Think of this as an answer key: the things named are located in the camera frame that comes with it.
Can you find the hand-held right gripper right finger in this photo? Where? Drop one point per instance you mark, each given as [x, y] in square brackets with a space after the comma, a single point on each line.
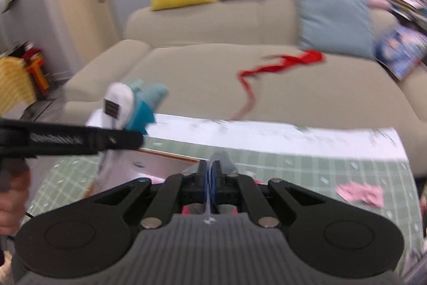
[216, 184]

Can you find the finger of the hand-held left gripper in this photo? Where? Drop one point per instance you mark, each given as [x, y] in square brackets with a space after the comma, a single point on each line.
[100, 139]

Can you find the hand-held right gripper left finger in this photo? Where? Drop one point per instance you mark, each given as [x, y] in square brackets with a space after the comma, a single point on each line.
[204, 184]

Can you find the white and teal sock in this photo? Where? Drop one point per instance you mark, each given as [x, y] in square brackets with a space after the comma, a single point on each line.
[146, 108]

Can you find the orange white cardboard box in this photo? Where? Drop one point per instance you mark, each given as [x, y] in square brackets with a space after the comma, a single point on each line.
[150, 168]

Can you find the person's left hand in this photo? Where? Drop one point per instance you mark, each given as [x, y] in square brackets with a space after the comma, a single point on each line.
[13, 208]

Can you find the green grid mat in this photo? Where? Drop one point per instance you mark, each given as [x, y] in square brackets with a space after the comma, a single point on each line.
[300, 171]

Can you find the yellow woven basket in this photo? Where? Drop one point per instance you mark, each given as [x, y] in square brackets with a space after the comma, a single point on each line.
[15, 84]

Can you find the orange red toy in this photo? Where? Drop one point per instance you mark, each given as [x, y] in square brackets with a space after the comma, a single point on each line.
[36, 68]

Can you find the beige sofa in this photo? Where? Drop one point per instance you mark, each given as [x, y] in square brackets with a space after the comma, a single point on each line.
[200, 78]

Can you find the red cloth strip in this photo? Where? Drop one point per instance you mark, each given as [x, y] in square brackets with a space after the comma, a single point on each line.
[290, 63]

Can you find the pink paper piece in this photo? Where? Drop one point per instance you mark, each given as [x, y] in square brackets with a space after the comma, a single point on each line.
[360, 193]

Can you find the light blue pillow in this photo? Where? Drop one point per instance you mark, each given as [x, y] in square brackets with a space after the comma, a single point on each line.
[333, 18]

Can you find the blue printed cushion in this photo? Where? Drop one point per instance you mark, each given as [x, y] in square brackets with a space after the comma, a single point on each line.
[403, 48]

